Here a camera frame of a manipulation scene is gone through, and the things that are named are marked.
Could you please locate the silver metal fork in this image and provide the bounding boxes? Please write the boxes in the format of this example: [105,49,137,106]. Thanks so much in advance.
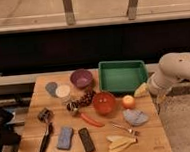
[110,122,140,136]

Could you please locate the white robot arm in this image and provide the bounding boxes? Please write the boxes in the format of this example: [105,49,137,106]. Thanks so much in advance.
[134,52,190,98]

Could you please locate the red bowl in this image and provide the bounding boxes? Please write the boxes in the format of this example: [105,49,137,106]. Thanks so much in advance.
[92,92,116,115]

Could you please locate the purple bowl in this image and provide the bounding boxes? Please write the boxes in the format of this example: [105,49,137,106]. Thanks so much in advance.
[70,69,93,89]

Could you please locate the orange round fruit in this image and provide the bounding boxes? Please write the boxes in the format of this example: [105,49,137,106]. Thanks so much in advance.
[122,95,135,109]

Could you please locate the green plastic tray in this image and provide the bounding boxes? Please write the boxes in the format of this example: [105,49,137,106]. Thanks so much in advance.
[98,60,149,94]

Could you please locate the blue grey cloth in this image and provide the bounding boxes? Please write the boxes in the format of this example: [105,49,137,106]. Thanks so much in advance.
[123,109,149,126]

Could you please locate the dark grape bunch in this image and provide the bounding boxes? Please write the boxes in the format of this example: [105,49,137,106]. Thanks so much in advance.
[77,90,95,107]

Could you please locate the yellow banana bunch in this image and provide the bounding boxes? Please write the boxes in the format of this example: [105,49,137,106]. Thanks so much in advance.
[106,135,137,152]

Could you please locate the round metal ball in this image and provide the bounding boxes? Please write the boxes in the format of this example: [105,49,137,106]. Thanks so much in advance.
[66,101,79,116]

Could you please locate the black remote control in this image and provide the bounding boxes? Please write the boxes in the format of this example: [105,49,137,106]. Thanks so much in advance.
[78,128,95,152]

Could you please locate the white round lid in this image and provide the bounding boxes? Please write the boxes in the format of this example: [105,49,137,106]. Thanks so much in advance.
[56,84,71,99]

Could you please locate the grey round coaster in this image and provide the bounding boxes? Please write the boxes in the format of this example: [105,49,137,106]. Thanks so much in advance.
[45,82,57,97]

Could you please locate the blue sponge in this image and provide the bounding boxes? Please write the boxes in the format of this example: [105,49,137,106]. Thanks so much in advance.
[56,126,73,150]

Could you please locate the small metal toy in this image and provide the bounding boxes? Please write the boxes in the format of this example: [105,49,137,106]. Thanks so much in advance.
[38,108,54,123]

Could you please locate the black handled brush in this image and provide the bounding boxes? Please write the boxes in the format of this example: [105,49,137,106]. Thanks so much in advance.
[40,122,53,152]

